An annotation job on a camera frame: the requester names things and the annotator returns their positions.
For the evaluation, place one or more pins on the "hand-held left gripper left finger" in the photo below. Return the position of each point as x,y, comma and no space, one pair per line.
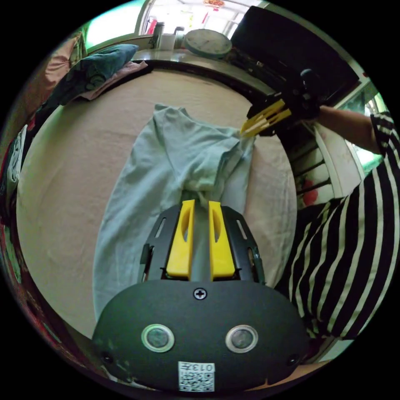
179,256

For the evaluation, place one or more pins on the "person's right forearm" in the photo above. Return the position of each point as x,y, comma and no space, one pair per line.
350,128

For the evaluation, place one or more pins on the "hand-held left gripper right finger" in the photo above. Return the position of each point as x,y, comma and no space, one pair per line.
221,259

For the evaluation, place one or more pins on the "white cup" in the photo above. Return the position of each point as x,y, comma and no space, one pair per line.
167,41

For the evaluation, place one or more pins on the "white t-shirt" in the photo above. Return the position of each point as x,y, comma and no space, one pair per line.
147,187

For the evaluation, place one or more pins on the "round wall clock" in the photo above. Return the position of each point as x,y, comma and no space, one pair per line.
207,43

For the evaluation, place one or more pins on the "pink curtain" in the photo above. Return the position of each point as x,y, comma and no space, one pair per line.
56,72

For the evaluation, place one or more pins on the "black screen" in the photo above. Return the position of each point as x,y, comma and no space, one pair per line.
290,43

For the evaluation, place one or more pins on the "blue cushion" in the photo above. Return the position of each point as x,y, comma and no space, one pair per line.
97,67

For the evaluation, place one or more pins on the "pink folded blanket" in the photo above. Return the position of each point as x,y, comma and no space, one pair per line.
122,76

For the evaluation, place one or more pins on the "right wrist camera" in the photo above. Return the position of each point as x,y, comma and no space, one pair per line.
308,76

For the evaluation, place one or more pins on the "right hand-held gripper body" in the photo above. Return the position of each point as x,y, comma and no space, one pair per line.
300,106

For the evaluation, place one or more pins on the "bed with pink sheet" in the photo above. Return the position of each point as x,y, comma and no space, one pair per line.
72,193

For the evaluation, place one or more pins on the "person's body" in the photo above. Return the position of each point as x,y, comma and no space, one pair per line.
350,250

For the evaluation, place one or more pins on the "window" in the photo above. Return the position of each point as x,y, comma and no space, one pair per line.
187,15

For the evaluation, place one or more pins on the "white rack with dark bars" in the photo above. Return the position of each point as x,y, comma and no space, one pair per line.
315,168

